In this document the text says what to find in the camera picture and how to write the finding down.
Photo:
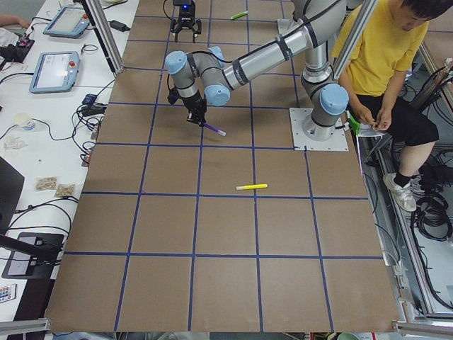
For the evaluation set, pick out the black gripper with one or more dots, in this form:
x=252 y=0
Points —
x=195 y=105
x=185 y=18

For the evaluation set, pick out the purple pen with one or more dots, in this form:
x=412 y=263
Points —
x=212 y=128

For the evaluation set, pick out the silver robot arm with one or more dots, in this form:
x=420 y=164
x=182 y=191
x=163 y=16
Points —
x=204 y=78

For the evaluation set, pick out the white paper cup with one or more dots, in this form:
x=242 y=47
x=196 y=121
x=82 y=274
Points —
x=24 y=121

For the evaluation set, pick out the green pen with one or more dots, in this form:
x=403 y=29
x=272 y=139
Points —
x=239 y=15

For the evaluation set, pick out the black power adapter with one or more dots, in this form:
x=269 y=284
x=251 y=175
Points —
x=122 y=27

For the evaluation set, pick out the yellow pen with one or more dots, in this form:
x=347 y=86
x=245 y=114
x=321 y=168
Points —
x=252 y=187

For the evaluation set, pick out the blue teach pendant far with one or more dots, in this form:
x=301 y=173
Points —
x=70 y=22

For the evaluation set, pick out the blue teach pendant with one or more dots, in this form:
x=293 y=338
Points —
x=70 y=22
x=55 y=72

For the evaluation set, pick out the blue teach pendant near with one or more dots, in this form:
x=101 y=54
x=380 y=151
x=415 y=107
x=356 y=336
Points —
x=55 y=72

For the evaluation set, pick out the person in yellow shirt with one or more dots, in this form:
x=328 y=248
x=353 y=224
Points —
x=374 y=77

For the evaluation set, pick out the aluminium frame post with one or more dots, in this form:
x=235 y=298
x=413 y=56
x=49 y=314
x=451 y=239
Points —
x=104 y=34

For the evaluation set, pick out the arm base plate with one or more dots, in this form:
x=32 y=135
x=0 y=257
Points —
x=308 y=136

